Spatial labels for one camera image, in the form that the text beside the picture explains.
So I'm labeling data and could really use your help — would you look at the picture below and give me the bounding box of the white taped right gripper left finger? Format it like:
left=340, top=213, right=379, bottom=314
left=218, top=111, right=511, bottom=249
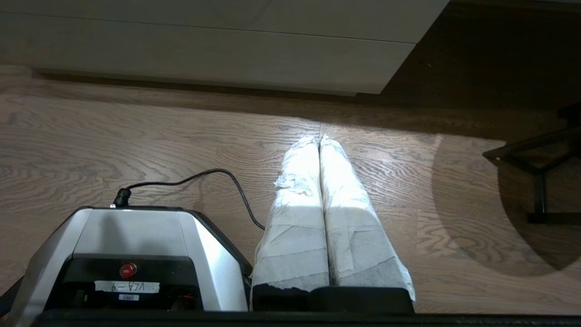
left=251, top=135, right=330, bottom=288

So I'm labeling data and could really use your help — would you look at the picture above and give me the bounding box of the glossy grey cabinet drawer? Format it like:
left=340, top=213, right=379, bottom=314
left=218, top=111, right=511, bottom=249
left=0, top=13, right=416, bottom=96

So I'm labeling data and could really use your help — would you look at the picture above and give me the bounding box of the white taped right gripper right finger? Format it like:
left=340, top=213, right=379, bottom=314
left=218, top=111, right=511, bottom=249
left=319, top=135, right=416, bottom=301

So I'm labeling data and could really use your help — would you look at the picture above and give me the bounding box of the black base cable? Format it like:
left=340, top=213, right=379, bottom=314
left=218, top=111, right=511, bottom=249
left=112, top=168, right=266, bottom=231

